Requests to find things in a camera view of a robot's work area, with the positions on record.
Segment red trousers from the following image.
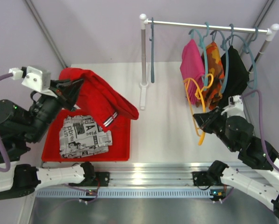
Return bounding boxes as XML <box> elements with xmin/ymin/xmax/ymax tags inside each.
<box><xmin>59</xmin><ymin>68</ymin><xmax>139</xmax><ymax>132</ymax></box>

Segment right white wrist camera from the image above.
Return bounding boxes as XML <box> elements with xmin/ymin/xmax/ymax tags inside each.
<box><xmin>221</xmin><ymin>95</ymin><xmax>244</xmax><ymax>117</ymax></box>

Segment red plastic tray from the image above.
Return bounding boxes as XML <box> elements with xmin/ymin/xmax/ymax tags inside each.
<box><xmin>42</xmin><ymin>110</ymin><xmax>131</xmax><ymax>162</ymax></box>

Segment teal hanger of camouflage trousers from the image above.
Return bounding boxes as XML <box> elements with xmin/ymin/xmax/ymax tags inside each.
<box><xmin>211</xmin><ymin>29</ymin><xmax>229</xmax><ymax>95</ymax></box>

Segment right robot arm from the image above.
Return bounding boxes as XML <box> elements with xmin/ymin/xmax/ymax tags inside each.
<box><xmin>193</xmin><ymin>107</ymin><xmax>279</xmax><ymax>219</ymax></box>

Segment empty teal hanger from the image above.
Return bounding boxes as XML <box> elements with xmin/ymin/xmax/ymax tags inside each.
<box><xmin>233</xmin><ymin>34</ymin><xmax>258</xmax><ymax>91</ymax></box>

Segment orange camouflage trousers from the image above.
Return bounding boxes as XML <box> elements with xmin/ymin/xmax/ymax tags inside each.
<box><xmin>202</xmin><ymin>41</ymin><xmax>225</xmax><ymax>110</ymax></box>

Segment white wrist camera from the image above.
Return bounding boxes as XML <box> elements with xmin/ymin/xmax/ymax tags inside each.
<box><xmin>9</xmin><ymin>66</ymin><xmax>53</xmax><ymax>96</ymax></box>
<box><xmin>221</xmin><ymin>95</ymin><xmax>244</xmax><ymax>117</ymax></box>

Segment orange plastic hanger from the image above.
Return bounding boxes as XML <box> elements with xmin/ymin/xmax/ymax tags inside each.
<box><xmin>183</xmin><ymin>73</ymin><xmax>214</xmax><ymax>146</ymax></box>

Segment teal hanger of pink trousers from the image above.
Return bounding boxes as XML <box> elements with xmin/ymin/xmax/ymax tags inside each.
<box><xmin>188</xmin><ymin>22</ymin><xmax>210</xmax><ymax>91</ymax></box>

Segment newspaper print trousers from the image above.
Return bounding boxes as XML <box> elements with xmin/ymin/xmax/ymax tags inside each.
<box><xmin>59</xmin><ymin>115</ymin><xmax>113</xmax><ymax>158</ymax></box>

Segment teal hanger of newspaper trousers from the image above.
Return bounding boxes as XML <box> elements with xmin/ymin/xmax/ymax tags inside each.
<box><xmin>150</xmin><ymin>17</ymin><xmax>155</xmax><ymax>83</ymax></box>

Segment white metal clothes rack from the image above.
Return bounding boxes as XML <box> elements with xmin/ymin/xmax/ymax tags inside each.
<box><xmin>139</xmin><ymin>14</ymin><xmax>279</xmax><ymax>110</ymax></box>

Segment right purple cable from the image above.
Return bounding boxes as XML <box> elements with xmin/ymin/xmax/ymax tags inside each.
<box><xmin>241</xmin><ymin>90</ymin><xmax>279</xmax><ymax>180</ymax></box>

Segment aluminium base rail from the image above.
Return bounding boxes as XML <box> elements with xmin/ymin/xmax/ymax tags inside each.
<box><xmin>40</xmin><ymin>162</ymin><xmax>252</xmax><ymax>187</ymax></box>

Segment teal hanger of black trousers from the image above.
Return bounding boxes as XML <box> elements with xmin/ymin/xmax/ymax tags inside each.
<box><xmin>226</xmin><ymin>23</ymin><xmax>235</xmax><ymax>47</ymax></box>

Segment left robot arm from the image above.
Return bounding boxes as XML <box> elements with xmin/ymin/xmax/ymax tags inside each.
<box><xmin>0</xmin><ymin>79</ymin><xmax>96</xmax><ymax>200</ymax></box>

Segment perforated cable duct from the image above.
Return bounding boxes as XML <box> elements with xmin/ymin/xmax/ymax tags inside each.
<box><xmin>36</xmin><ymin>188</ymin><xmax>223</xmax><ymax>198</ymax></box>

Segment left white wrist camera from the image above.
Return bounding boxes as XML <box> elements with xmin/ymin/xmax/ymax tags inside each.
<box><xmin>9</xmin><ymin>66</ymin><xmax>53</xmax><ymax>96</ymax></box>

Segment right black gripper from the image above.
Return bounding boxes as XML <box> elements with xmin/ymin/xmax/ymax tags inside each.
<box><xmin>193</xmin><ymin>105</ymin><xmax>236</xmax><ymax>151</ymax></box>

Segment pink trousers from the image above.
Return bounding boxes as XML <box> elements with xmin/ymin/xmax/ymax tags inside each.
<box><xmin>179</xmin><ymin>39</ymin><xmax>205</xmax><ymax>105</ymax></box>

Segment black trousers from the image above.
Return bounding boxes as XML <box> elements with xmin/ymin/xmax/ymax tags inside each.
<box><xmin>218</xmin><ymin>46</ymin><xmax>249</xmax><ymax>107</ymax></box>

